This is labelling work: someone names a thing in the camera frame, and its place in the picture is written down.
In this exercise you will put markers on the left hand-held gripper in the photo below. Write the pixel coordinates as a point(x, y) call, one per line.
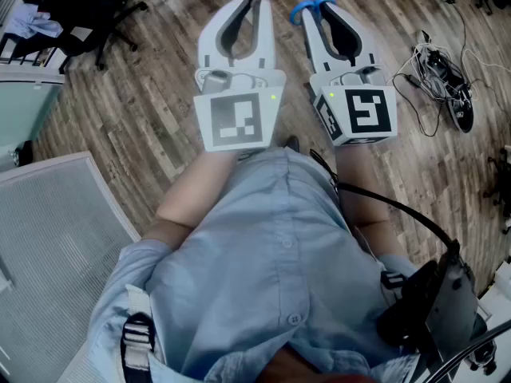
point(235, 122)

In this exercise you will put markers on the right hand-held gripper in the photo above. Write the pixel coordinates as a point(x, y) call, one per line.
point(365, 112)

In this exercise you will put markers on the person's right forearm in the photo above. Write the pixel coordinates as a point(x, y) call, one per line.
point(359, 170)

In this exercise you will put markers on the person's left forearm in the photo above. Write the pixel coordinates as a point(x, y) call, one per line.
point(191, 198)

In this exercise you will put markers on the person's dark shoe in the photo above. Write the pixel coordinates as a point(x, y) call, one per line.
point(293, 144)

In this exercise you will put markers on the black office chair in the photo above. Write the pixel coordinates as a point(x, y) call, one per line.
point(80, 10)

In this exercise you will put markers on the light blue cloth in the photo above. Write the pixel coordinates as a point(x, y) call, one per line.
point(32, 24)

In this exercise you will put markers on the black chair base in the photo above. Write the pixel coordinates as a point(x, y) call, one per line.
point(501, 186)

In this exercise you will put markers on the person's light blue shirt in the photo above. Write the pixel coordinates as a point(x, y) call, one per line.
point(255, 261)

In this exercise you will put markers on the frosted glass partition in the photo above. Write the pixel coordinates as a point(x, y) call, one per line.
point(24, 110)

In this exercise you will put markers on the black waist-mounted device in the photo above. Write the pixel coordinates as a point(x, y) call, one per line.
point(435, 309)

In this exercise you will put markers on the grey panel with white frame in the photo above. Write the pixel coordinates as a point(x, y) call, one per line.
point(52, 253)

